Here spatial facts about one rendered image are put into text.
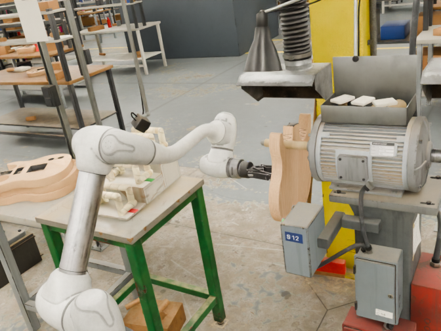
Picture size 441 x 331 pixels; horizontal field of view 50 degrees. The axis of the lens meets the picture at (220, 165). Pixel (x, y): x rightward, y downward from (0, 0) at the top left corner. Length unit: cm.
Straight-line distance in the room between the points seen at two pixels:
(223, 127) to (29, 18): 175
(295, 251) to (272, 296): 145
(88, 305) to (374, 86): 122
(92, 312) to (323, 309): 162
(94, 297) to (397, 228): 106
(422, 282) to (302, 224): 53
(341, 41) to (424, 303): 136
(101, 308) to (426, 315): 115
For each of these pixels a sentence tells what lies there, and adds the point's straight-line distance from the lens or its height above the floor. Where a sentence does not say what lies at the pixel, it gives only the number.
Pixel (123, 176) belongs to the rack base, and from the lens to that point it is 243.
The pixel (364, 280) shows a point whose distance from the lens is 181.
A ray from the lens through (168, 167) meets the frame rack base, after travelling 241.
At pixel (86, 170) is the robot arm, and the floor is 131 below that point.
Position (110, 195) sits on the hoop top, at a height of 105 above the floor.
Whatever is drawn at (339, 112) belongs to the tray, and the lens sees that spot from 166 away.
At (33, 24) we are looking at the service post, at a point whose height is 172.
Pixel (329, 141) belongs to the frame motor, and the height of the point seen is 132.
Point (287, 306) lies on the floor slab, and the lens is 299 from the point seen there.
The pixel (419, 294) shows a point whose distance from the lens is 191.
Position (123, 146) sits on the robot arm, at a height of 141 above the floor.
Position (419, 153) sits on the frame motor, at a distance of 163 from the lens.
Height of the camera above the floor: 196
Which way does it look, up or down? 24 degrees down
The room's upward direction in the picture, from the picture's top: 9 degrees counter-clockwise
